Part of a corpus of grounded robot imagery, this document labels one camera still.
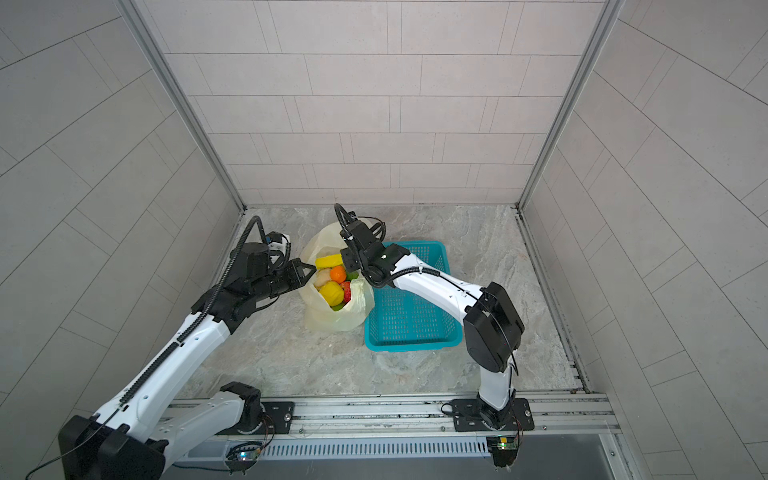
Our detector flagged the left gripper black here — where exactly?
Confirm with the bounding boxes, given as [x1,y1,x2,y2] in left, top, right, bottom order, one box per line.
[249,259,319,304]

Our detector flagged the cream white pear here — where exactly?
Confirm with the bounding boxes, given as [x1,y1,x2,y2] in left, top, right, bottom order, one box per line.
[313,268,332,290]

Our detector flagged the yellow banana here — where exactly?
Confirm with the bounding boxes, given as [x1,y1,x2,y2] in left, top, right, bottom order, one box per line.
[315,254,344,270]

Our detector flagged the orange tangerine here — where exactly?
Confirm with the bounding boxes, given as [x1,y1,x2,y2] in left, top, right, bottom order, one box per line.
[330,265,347,284]

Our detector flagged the red apple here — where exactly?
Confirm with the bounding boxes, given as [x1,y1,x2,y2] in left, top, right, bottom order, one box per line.
[341,281,352,304]

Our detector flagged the yellow lemon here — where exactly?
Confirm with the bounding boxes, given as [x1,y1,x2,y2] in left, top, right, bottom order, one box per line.
[318,281,344,308]

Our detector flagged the cream plastic bag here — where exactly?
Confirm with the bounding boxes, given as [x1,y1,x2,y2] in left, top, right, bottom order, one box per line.
[299,223,375,332]

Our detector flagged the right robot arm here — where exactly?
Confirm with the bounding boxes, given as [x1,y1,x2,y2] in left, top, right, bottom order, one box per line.
[334,204,525,430]

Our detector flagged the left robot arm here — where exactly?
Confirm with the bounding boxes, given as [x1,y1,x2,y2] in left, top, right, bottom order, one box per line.
[58,241,316,479]

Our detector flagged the teal plastic basket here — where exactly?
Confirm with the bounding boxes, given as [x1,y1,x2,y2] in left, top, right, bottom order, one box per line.
[364,240,464,353]

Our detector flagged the left circuit board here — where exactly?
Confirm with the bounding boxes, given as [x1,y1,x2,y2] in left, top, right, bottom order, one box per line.
[225,441,263,472]

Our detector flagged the circuit board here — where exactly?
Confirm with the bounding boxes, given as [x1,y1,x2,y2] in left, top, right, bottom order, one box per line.
[225,441,263,472]
[486,436,520,468]

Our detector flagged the right circuit board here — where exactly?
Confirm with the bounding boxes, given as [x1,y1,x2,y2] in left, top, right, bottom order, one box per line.
[486,436,520,468]

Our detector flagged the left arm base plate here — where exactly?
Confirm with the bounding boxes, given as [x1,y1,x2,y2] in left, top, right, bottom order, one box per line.
[218,401,295,436]

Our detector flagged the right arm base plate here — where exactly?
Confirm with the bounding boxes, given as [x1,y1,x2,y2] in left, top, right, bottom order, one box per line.
[444,397,535,432]

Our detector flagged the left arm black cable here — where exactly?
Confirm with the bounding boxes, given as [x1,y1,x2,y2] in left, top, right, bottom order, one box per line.
[23,407,115,480]

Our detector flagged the aluminium mounting rail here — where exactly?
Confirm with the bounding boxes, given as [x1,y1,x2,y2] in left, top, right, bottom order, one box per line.
[263,390,621,440]

